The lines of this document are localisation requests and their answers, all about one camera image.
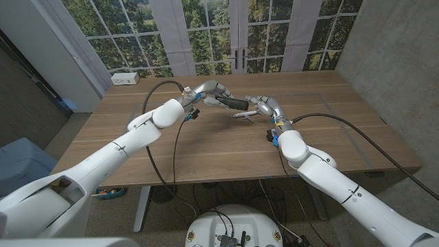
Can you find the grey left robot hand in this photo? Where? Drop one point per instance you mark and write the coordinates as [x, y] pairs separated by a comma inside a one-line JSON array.
[[207, 86]]

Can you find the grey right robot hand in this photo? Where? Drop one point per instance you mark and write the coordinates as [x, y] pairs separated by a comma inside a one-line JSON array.
[[271, 106]]

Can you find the black TV remote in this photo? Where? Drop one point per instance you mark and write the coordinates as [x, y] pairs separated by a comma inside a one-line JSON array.
[[238, 104]]

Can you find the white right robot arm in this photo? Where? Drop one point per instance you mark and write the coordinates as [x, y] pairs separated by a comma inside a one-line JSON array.
[[343, 188]]

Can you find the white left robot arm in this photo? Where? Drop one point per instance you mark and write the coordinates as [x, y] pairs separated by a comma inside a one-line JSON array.
[[85, 175]]

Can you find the white toy airplane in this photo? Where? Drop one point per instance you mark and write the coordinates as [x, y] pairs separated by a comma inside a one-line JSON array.
[[245, 114]]

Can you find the printed window backdrop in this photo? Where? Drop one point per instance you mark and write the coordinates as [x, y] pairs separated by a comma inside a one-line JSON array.
[[212, 34]]

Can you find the grey tape outline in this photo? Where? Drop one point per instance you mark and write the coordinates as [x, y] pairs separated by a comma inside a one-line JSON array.
[[329, 108]]

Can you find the white power outlet box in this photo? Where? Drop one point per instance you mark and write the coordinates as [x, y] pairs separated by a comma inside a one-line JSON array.
[[125, 78]]

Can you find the grey table leg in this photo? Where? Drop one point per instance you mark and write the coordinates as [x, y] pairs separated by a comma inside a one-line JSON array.
[[319, 209]]

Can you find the black round fan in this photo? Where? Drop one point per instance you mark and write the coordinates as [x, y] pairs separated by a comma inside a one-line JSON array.
[[164, 193]]

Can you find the white robot torso base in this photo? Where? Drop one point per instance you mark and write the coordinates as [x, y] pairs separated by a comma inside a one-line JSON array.
[[240, 219]]

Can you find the dark table foot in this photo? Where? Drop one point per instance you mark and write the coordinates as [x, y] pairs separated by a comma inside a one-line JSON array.
[[374, 174]]

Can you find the black short antenna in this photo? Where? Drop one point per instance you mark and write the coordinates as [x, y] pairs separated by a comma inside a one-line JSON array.
[[243, 239]]

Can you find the white table leg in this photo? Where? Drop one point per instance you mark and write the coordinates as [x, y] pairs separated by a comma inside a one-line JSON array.
[[141, 209]]

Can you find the black finned electronics module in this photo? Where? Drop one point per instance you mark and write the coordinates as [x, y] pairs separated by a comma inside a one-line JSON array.
[[227, 241]]

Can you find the small blue basket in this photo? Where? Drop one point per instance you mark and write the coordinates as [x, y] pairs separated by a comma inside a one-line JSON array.
[[109, 193]]

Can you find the white partition panel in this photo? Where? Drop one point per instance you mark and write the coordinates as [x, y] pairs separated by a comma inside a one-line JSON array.
[[51, 51]]

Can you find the light blue storage bin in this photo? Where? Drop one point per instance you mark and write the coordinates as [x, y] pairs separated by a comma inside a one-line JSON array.
[[20, 161]]

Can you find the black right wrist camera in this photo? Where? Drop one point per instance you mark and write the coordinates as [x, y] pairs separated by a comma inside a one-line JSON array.
[[271, 136]]

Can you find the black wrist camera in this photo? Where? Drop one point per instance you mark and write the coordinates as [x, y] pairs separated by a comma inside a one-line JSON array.
[[192, 114], [271, 136]]

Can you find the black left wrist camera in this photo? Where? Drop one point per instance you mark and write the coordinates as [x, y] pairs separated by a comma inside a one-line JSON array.
[[192, 114]]

